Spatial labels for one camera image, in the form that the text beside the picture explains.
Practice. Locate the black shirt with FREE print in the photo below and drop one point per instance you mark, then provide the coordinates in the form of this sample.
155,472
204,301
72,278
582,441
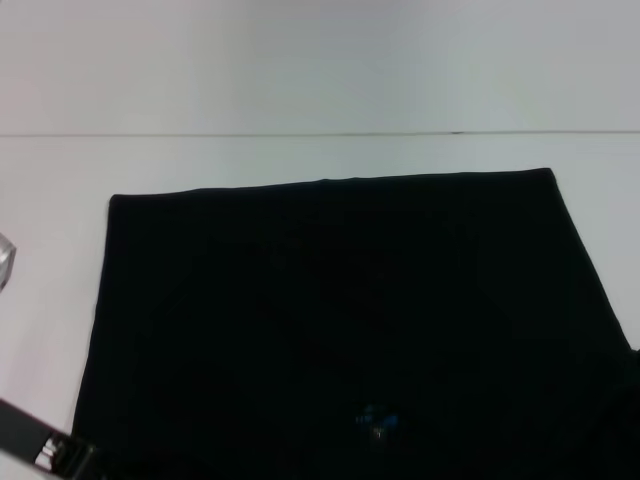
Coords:
350,325

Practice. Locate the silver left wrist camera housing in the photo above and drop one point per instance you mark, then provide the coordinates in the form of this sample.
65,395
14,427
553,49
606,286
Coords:
6,260

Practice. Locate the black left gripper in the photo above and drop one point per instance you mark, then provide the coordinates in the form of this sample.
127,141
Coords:
25,430

